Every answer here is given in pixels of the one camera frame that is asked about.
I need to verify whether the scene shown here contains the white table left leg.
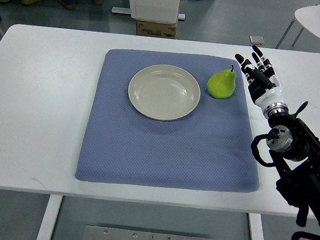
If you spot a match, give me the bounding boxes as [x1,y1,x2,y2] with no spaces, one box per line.
[36,194,63,240]

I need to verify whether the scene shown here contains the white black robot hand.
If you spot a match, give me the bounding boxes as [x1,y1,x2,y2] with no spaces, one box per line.
[235,45,284,108]

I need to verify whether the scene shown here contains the blue quilted mat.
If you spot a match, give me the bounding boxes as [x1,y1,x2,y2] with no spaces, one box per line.
[75,49,259,193]

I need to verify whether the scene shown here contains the brown cardboard box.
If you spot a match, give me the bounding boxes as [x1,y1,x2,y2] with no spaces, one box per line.
[136,20,178,39]

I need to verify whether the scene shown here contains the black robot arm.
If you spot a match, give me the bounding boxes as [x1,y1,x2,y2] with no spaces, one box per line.
[251,102,320,240]

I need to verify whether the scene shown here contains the white cabinet on stand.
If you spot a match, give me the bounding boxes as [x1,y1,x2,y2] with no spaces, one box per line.
[111,0,186,24]

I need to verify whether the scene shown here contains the grey floor socket cover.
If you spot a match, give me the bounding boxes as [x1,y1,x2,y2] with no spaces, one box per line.
[249,35,265,46]

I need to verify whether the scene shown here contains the green pear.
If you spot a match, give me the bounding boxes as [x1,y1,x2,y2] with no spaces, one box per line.
[207,65,236,99]

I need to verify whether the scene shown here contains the beige round plate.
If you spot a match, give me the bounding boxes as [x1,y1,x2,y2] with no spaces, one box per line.
[128,64,201,121]

